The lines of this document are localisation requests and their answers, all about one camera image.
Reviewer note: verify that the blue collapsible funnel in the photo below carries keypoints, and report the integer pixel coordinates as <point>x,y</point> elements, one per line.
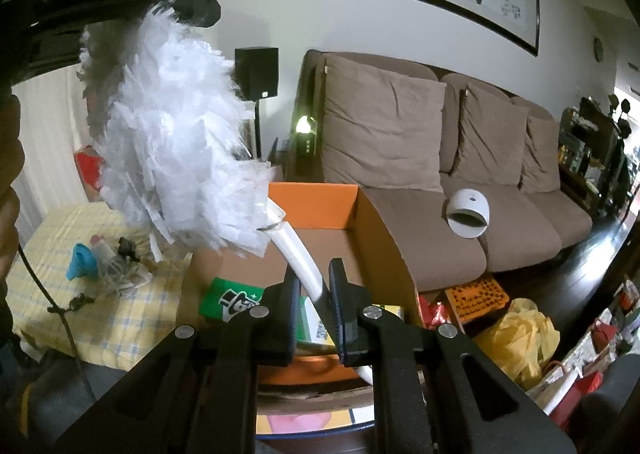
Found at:
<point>82,261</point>

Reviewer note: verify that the black lantern lamp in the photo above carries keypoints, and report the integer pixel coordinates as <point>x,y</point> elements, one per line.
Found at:
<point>304,138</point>

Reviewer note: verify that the person's left hand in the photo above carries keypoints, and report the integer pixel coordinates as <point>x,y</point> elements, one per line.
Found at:
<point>10,184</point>

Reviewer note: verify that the yellow plastic bag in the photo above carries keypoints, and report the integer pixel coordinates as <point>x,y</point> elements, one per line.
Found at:
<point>520,344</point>

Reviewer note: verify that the brown sofa cushion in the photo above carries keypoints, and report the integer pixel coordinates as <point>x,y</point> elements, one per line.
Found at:
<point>487,133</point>
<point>540,153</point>
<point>385,123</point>

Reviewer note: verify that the white dome nail lamp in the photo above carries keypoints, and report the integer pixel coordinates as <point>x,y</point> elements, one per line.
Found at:
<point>470,204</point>

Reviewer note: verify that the black speaker stand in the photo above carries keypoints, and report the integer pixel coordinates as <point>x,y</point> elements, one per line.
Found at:
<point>259,128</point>

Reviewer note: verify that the white feather duster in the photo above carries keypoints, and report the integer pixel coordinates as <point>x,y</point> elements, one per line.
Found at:
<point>165,143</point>

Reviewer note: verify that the white curtain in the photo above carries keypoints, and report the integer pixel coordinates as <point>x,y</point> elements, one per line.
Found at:
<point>50,133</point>

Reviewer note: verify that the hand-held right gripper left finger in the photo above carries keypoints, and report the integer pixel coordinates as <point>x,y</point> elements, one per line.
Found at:
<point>287,314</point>

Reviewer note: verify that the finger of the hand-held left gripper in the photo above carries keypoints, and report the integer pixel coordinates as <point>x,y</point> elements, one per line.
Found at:
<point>195,8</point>

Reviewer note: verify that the green yellow toothpaste box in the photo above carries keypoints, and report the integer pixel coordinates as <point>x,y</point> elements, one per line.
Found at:
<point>220,299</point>

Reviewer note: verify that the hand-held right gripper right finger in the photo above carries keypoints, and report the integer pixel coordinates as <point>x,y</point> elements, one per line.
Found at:
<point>340,314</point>

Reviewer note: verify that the black bookshelf speaker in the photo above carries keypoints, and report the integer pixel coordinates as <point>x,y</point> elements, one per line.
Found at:
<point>256,71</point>

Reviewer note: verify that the round wall clock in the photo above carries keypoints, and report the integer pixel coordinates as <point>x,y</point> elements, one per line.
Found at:
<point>598,48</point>

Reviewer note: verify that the small red paper bag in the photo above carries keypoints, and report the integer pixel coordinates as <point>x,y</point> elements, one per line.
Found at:
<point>580,396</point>

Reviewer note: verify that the yellow checked tablecloth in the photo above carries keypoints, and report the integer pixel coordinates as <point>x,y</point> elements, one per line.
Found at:
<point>125,314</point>

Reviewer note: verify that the orange-lined cardboard box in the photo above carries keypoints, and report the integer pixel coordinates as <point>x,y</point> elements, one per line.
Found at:
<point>320,206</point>

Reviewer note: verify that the brown sofa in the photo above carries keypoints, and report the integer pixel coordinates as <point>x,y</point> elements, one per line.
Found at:
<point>440,239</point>

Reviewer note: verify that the red foil packet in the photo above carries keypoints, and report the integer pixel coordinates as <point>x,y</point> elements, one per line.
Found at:
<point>435,311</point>

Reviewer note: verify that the dark display shelf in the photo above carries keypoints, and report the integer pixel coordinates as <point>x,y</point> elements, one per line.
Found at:
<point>595,148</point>

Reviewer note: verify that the small pink-capped bottle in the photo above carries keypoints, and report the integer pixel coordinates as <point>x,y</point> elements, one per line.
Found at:
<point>101,248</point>

